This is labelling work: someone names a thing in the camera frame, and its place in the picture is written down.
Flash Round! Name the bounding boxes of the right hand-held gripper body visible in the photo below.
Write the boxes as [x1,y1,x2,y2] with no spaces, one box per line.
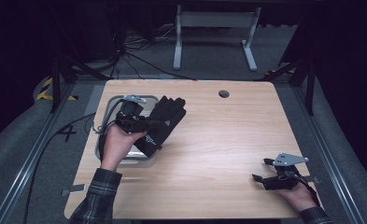
[262,151,310,191]

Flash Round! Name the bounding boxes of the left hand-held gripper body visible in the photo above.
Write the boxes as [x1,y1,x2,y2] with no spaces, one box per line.
[115,94,148,135]

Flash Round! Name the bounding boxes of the black glove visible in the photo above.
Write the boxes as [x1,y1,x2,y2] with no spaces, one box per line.
[134,95,188,159]

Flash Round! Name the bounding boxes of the person's right hand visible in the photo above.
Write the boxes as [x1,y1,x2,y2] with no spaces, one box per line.
[275,182,318,213]

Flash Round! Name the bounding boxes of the person's left hand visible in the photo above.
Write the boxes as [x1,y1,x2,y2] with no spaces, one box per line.
[100,123,148,173]

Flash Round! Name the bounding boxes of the black tripod stand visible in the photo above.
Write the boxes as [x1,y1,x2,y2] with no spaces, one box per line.
[255,52,318,117]
[49,52,111,114]

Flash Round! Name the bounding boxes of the grey tape strip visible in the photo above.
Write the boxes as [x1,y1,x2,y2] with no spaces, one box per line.
[61,183,88,197]

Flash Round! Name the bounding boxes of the yellow and black floor tape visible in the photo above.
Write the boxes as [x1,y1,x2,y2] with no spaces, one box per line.
[35,77,79,102]

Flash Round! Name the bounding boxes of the white metal stand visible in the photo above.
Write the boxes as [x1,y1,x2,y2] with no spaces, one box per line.
[172,4,262,72]

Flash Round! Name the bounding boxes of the right hand-held gripper cable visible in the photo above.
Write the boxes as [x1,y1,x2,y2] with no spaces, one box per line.
[291,172,321,207]

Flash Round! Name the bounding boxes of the hand-held gripper cable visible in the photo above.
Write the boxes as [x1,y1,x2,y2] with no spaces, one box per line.
[92,97,127,135]
[291,172,321,207]

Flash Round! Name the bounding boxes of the left hand-held gripper cable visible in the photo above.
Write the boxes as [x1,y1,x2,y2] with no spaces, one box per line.
[92,97,127,135]

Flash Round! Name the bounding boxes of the aluminium floor rail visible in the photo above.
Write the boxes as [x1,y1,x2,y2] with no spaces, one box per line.
[291,84,366,224]
[0,83,77,224]

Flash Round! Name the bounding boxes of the bundle of black floor cables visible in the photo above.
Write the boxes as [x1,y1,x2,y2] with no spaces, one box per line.
[108,22,198,82]

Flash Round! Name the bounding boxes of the long black floor cable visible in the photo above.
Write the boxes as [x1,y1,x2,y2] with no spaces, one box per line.
[21,111,97,224]

